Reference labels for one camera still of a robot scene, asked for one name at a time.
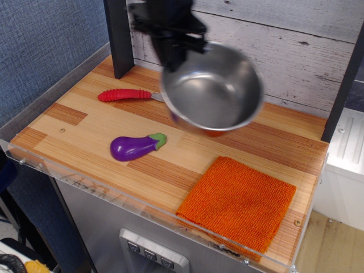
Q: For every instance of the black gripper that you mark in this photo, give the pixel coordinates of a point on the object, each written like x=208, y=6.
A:
x=173, y=28

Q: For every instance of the silver metal bowl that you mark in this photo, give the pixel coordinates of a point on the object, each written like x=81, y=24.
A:
x=214, y=92

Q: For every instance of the purple toy eggplant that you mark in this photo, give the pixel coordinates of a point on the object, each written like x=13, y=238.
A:
x=124, y=148

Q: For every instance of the orange knitted cloth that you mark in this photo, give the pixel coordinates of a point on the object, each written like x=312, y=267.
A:
x=239, y=203

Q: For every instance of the silver button control panel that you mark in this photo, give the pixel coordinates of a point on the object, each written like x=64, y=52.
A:
x=153, y=251

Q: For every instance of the white ridged side appliance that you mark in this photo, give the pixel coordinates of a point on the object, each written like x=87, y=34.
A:
x=339, y=195

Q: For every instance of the clear acrylic edge guard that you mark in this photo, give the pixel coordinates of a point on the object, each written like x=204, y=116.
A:
x=155, y=185

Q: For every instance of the black and yellow object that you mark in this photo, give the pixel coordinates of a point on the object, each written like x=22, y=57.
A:
x=12, y=263

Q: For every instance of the dark left frame post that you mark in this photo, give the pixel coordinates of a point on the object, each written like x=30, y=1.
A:
x=118, y=28

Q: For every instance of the dark frame post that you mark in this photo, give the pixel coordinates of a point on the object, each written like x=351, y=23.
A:
x=118, y=28
x=344, y=90

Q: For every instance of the red handled toy fork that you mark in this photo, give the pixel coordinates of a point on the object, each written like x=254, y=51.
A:
x=124, y=94

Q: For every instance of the dark right frame post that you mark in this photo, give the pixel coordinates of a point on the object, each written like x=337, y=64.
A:
x=344, y=90

